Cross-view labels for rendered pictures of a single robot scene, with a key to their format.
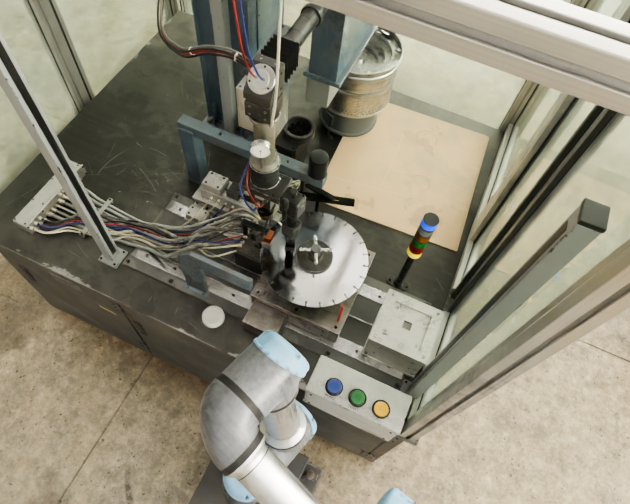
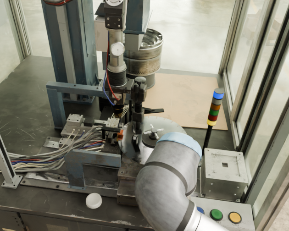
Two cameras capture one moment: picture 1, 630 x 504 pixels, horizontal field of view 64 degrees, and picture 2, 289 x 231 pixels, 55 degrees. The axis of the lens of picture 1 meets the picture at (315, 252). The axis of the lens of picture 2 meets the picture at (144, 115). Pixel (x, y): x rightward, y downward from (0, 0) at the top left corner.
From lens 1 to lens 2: 0.51 m
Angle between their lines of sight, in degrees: 22
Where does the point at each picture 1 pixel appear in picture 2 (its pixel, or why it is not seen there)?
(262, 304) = (126, 180)
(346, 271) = not seen: hidden behind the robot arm
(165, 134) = (33, 109)
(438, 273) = (223, 143)
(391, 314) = (212, 161)
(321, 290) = not seen: hidden behind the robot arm
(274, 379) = (186, 155)
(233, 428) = (172, 192)
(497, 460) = not seen: outside the picture
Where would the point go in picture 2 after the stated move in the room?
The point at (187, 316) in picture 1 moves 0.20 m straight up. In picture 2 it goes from (75, 205) to (69, 177)
